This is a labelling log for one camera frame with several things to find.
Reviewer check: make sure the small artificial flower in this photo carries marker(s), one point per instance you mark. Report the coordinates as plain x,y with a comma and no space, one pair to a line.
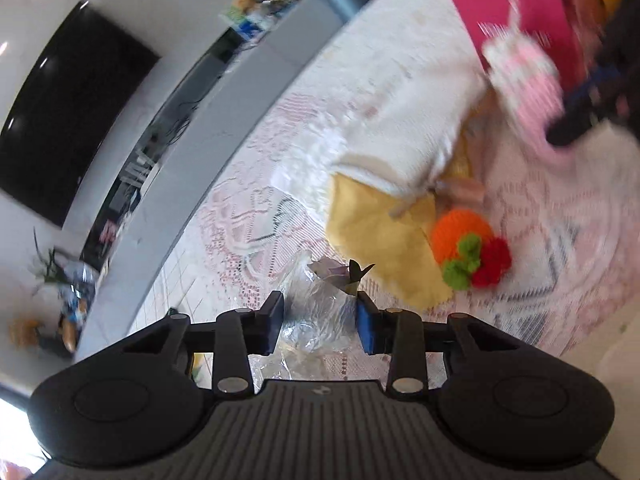
332,272

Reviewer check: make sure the white cloth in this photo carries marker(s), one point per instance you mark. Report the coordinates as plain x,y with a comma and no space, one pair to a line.
410,70

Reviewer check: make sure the pink white soft toy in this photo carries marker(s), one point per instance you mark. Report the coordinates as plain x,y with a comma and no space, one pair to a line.
525,80

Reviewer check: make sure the pile of snack packets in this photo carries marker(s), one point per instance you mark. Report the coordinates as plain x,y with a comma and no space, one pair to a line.
255,12

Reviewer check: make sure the black television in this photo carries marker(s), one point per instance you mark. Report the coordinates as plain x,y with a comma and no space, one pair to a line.
75,110

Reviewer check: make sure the bottles and snack bags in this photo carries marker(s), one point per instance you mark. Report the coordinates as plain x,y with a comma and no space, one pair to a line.
72,322

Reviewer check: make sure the magenta box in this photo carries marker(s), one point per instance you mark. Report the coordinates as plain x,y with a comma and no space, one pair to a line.
505,0

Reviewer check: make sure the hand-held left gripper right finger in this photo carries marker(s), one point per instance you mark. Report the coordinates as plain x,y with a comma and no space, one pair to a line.
367,329

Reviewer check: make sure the pink white lace tablecloth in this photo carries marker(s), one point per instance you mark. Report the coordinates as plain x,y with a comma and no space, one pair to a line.
540,240

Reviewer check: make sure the grey television console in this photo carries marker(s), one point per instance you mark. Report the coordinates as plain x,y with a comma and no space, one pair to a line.
210,125

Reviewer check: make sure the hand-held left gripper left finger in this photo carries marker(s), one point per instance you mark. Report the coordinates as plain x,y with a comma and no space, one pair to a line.
272,326

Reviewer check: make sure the yellow cloth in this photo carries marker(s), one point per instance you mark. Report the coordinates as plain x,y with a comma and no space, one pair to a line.
380,240

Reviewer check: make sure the potted plant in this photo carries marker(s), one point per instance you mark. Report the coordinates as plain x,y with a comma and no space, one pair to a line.
60,272

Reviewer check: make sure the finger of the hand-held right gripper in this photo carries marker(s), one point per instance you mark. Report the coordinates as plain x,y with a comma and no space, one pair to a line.
570,127

